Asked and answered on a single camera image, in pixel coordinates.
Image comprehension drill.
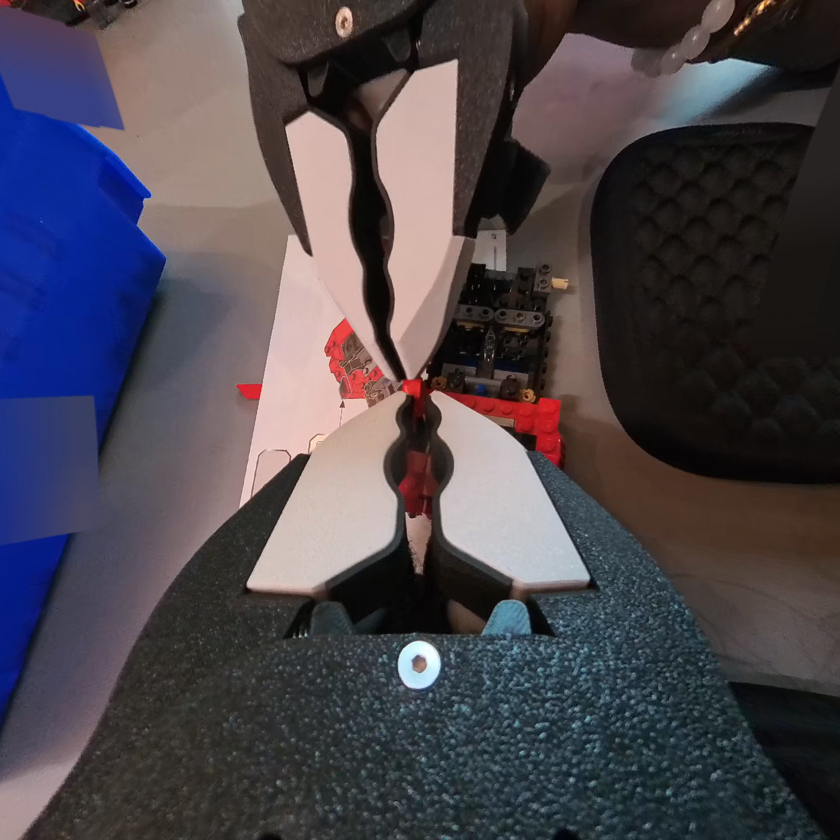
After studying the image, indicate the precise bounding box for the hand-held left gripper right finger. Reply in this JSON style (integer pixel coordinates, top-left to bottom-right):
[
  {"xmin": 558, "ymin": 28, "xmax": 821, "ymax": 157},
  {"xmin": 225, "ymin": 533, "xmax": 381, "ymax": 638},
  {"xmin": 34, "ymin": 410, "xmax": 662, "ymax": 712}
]
[{"xmin": 425, "ymin": 390, "xmax": 592, "ymax": 602}]

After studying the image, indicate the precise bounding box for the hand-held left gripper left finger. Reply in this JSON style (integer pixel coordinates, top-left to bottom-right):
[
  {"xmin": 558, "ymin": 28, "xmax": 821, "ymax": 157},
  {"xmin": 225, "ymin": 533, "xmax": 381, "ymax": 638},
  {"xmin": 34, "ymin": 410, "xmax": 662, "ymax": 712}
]
[{"xmin": 246, "ymin": 392, "xmax": 412, "ymax": 600}]

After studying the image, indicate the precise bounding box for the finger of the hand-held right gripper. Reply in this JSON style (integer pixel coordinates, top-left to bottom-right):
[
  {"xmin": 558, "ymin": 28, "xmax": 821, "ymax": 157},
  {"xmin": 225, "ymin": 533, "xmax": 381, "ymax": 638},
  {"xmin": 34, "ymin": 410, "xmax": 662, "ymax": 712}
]
[
  {"xmin": 371, "ymin": 62, "xmax": 475, "ymax": 385},
  {"xmin": 285, "ymin": 110, "xmax": 403, "ymax": 383}
]

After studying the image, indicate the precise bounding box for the red lego piece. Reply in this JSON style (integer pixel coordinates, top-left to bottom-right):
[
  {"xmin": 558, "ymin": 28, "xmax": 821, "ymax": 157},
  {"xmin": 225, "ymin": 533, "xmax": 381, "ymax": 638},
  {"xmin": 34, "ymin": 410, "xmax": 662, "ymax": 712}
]
[{"xmin": 394, "ymin": 377, "xmax": 438, "ymax": 521}]

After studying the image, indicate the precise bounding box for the black and red lego car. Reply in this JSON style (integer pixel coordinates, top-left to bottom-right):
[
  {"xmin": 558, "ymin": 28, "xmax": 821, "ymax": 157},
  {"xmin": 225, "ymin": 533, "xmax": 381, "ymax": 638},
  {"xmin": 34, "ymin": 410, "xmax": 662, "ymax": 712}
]
[{"xmin": 420, "ymin": 262, "xmax": 573, "ymax": 471}]

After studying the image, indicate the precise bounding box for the person's right forearm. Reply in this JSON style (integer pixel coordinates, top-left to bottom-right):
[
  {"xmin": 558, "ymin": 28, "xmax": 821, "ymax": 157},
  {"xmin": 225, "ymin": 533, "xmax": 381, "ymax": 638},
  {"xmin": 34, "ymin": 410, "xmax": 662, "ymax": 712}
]
[{"xmin": 696, "ymin": 0, "xmax": 840, "ymax": 73}]

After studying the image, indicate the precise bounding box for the person's right hand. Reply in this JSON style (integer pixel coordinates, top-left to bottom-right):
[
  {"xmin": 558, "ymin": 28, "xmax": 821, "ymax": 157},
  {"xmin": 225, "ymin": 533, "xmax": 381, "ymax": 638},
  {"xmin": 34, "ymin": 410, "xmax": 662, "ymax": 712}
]
[{"xmin": 525, "ymin": 0, "xmax": 710, "ymax": 52}]

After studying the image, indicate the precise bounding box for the white instruction booklet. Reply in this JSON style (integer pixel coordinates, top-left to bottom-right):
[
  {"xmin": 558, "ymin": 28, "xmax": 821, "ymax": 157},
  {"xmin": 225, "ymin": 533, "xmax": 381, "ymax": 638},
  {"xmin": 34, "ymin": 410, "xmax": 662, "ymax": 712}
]
[{"xmin": 239, "ymin": 231, "xmax": 508, "ymax": 508}]

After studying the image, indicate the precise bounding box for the blue plastic storage bin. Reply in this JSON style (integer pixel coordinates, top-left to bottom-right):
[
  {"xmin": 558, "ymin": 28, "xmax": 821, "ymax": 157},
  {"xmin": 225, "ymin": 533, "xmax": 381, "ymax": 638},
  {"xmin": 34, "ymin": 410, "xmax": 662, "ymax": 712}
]
[{"xmin": 0, "ymin": 72, "xmax": 167, "ymax": 723}]

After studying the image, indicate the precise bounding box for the black quilted seat cushion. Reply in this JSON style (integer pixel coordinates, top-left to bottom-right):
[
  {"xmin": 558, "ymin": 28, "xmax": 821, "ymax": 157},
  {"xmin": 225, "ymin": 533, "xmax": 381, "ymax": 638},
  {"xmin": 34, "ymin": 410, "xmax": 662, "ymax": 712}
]
[{"xmin": 589, "ymin": 121, "xmax": 840, "ymax": 487}]

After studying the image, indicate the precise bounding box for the white bead bracelet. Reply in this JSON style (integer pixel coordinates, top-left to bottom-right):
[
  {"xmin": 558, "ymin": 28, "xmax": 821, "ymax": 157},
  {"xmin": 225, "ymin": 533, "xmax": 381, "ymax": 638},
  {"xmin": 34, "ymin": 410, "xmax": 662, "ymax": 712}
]
[{"xmin": 631, "ymin": 0, "xmax": 737, "ymax": 75}]

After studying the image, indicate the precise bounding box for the gold bracelet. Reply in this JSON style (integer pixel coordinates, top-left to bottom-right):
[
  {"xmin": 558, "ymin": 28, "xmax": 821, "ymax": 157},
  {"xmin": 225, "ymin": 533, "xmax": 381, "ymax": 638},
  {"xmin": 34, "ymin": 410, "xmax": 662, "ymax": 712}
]
[{"xmin": 731, "ymin": 0, "xmax": 773, "ymax": 38}]

